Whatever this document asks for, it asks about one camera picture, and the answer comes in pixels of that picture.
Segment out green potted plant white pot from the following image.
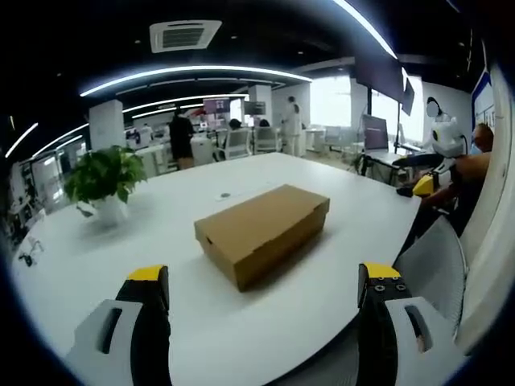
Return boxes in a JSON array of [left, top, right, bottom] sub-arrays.
[[63, 145, 149, 227]]

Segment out brown cardboard shoe box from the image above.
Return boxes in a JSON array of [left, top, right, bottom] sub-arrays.
[[193, 183, 332, 294]]

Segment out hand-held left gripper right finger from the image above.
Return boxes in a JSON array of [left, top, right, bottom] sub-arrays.
[[356, 261, 468, 386]]

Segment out person's head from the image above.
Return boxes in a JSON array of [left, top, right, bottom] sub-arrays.
[[469, 122, 496, 156]]

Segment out white office chair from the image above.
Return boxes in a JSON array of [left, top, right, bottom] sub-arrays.
[[219, 127, 253, 161], [253, 125, 282, 154]]

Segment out computer monitor on stand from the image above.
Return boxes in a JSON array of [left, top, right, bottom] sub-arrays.
[[360, 113, 390, 153]]

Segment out long ceiling light strip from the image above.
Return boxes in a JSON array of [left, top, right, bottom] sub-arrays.
[[79, 64, 314, 98], [333, 0, 400, 60]]

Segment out small cable clutter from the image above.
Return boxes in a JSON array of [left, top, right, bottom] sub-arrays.
[[17, 236, 46, 267]]

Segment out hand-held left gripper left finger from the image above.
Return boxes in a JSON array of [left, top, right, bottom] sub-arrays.
[[65, 264, 173, 386]]

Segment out ceiling air conditioner vent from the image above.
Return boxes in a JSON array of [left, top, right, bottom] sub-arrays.
[[149, 19, 224, 55]]

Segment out black hanging screen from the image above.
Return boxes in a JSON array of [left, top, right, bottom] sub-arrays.
[[401, 77, 416, 117], [353, 55, 406, 102]]

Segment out grey mesh office chair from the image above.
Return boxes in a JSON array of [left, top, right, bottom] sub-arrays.
[[392, 215, 471, 345]]

